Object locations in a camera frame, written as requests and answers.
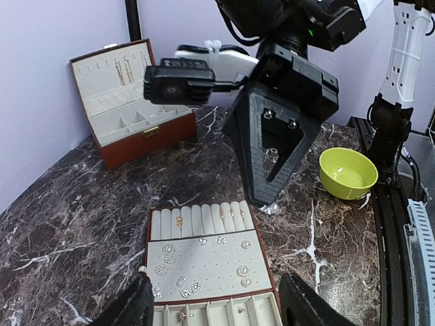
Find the lime green bowl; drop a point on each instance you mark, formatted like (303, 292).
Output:
(345, 173)

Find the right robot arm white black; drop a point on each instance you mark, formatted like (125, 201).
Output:
(330, 24)

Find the right black frame post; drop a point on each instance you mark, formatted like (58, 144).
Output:
(133, 20)

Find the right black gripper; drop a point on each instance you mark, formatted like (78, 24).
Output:
(272, 132)

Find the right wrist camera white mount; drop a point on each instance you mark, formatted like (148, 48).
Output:
(194, 73)

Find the white slotted cable duct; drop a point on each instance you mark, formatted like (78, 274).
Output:
(420, 248)

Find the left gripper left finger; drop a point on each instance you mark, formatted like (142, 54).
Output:
(133, 307)

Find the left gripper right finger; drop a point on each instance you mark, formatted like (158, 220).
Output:
(301, 305)

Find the red jewelry tray insert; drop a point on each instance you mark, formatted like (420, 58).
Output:
(208, 266)

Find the red jewelry box open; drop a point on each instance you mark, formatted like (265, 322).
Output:
(123, 124)

